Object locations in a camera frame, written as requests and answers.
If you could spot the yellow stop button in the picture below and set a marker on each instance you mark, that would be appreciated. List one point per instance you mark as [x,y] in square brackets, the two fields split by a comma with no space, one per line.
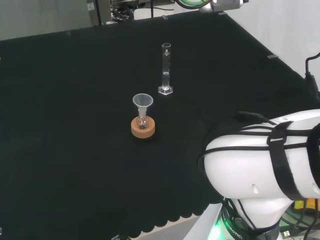
[311,206]

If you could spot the pale grey board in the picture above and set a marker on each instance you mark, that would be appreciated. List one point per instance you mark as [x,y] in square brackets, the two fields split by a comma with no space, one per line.
[37,17]

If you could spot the clear plastic funnel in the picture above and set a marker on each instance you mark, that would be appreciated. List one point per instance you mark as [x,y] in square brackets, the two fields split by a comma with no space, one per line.
[142,100]

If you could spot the silver cloth clip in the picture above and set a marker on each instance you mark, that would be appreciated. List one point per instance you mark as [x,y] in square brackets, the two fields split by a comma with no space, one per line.
[272,56]
[164,17]
[221,13]

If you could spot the small round-bottom glass flask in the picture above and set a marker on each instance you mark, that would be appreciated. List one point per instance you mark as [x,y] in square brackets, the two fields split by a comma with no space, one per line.
[143,123]

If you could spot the clear glass graduated cylinder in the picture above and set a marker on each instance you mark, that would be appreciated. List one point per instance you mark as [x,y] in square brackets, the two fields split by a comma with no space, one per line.
[165,75]

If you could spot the black bench cloth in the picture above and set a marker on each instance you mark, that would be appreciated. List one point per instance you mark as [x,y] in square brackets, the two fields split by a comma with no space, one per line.
[75,125]

